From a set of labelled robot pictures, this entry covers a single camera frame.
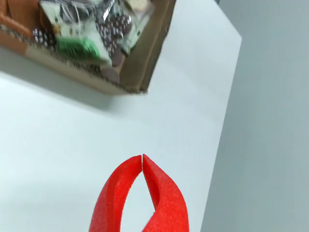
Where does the pale green snack packet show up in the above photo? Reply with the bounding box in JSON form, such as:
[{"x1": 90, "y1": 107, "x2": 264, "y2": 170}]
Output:
[{"x1": 120, "y1": 0, "x2": 155, "y2": 57}]

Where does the sunflower seed snack packet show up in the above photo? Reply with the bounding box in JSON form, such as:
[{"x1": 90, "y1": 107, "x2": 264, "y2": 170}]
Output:
[{"x1": 40, "y1": 0, "x2": 113, "y2": 66}]

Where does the brown cardboard box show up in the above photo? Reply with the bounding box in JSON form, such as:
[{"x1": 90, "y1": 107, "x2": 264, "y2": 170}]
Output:
[{"x1": 0, "y1": 0, "x2": 177, "y2": 95}]

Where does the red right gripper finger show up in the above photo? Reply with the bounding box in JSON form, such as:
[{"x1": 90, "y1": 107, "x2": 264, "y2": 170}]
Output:
[{"x1": 141, "y1": 153, "x2": 190, "y2": 232}]

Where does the small dark dotted snack packet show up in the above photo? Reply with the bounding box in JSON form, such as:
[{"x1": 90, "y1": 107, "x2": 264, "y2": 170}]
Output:
[{"x1": 32, "y1": 28, "x2": 56, "y2": 50}]

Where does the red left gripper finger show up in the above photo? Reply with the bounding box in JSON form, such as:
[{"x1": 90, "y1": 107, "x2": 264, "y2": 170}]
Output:
[{"x1": 88, "y1": 155, "x2": 143, "y2": 232}]

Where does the brown round snack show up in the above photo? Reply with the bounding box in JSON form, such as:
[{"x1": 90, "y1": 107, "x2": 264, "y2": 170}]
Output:
[{"x1": 99, "y1": 51, "x2": 126, "y2": 85}]

